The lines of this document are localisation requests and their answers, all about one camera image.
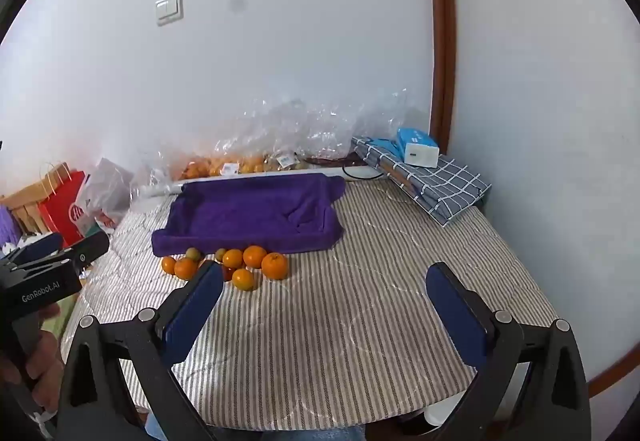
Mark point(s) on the purple towel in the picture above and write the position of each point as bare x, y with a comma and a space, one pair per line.
250, 211

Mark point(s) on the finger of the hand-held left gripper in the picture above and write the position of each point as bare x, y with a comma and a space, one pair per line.
90, 248
35, 248

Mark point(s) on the blue tissue pack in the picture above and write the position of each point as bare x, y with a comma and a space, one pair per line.
412, 137

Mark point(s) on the empty clear plastic bag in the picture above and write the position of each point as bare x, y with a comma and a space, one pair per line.
150, 176

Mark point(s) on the small orange tangerine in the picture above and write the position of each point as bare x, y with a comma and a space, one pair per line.
168, 265

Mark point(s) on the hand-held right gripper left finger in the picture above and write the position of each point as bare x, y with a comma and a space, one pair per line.
195, 311

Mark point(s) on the person's left hand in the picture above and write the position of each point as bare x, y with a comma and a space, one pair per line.
46, 361

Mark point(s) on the clear bag of tangerines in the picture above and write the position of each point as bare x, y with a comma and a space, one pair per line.
220, 166

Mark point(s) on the small white box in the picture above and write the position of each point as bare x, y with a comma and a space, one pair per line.
421, 154

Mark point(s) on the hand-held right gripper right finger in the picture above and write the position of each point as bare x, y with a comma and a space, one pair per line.
457, 316

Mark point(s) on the white light switch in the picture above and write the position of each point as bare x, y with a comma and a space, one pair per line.
168, 9

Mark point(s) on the white plastic bag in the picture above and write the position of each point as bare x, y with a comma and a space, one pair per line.
102, 193

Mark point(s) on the small red fruit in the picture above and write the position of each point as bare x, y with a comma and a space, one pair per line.
228, 273

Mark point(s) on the red paper bag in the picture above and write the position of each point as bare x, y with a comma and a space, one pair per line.
60, 216

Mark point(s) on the striped bed quilt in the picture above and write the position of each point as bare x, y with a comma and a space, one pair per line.
325, 321

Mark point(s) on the brown paper bag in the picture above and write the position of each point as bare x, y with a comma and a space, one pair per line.
25, 201

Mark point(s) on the brown wooden door frame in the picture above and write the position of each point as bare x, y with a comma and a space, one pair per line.
445, 46

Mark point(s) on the clear bag of yellow fruit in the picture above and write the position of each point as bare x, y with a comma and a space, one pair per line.
287, 161

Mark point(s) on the dark red cloth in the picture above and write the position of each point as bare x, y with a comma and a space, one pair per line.
325, 161

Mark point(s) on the large orange tangerine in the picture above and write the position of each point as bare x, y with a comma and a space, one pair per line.
275, 266

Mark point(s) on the purple cloth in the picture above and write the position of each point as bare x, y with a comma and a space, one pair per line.
7, 226

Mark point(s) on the green round fruit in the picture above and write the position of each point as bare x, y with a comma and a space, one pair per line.
193, 254
220, 253

